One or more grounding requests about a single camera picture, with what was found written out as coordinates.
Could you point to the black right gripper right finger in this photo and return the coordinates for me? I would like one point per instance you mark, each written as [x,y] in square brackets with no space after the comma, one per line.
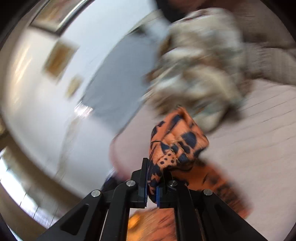
[202,215]

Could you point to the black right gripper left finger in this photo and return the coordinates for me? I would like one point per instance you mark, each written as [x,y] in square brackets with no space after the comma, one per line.
[103,215]

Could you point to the orange black floral garment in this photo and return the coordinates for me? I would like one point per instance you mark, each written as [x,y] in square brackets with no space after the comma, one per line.
[176,144]

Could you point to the pink checked bed mattress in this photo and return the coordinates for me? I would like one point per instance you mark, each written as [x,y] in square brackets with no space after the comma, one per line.
[256,152]

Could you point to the grey sheet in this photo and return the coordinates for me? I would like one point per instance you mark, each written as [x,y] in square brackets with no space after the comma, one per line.
[116,90]

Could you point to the cream floral patterned cloth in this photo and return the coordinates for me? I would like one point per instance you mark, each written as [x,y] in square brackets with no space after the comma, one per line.
[200,66]

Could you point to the brown knitted blanket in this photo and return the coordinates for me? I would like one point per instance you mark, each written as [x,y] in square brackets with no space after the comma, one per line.
[270,46]

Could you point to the small tan wall plate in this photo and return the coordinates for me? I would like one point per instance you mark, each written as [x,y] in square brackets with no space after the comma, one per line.
[73,86]

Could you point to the framed wall picture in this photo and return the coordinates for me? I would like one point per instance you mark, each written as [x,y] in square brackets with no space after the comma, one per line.
[54,17]

